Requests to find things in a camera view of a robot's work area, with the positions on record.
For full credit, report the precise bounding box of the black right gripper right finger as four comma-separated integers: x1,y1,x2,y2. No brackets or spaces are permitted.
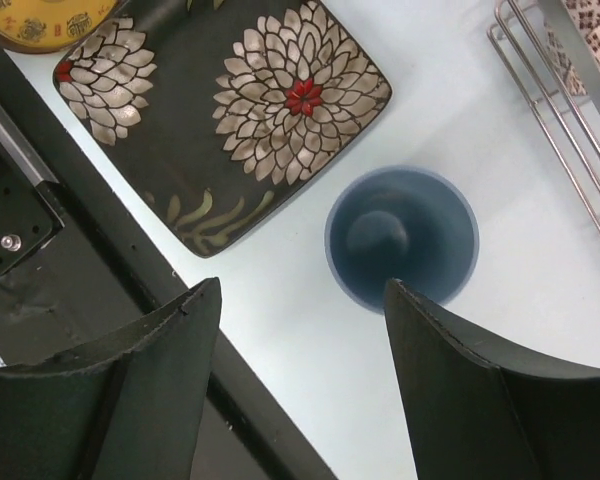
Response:
384,280,600,479

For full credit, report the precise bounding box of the light blue cup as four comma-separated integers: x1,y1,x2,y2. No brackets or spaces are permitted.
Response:
324,165,480,313

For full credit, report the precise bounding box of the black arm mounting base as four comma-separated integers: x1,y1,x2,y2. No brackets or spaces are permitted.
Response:
0,37,339,480

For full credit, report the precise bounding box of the metal wire dish rack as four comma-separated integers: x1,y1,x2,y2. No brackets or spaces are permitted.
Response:
487,1,600,236

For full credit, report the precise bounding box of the black square floral plate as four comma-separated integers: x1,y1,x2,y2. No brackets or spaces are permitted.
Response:
54,1,392,258

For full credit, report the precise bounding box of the yellow round plate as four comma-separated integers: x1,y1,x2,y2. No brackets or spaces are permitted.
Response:
0,0,119,53

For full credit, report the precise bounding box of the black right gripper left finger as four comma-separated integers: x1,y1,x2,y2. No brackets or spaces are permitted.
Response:
0,278,221,479

